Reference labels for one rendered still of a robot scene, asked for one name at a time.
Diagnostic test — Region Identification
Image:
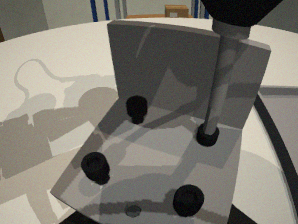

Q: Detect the black socket head screw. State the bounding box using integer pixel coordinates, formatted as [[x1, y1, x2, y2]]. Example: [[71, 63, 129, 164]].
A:
[[126, 96, 147, 125], [81, 152, 110, 185], [196, 123, 219, 147], [173, 185, 204, 217]]

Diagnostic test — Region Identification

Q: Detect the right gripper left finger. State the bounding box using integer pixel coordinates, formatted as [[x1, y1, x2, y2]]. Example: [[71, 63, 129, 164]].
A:
[[59, 211, 100, 224]]

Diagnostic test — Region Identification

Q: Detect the grey l-shaped bracket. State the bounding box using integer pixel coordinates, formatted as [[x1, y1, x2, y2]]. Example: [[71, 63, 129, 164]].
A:
[[50, 20, 271, 224]]

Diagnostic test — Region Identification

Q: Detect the grey rectangular tray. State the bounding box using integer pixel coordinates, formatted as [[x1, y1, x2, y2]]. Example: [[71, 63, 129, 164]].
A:
[[254, 85, 298, 217]]

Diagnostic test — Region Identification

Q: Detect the dark blue electric screwdriver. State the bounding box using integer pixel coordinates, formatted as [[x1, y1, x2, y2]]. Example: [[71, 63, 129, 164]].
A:
[[201, 0, 283, 135]]

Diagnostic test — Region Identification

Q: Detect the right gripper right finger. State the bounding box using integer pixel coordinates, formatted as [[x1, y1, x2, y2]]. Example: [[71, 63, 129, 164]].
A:
[[227, 204, 257, 224]]

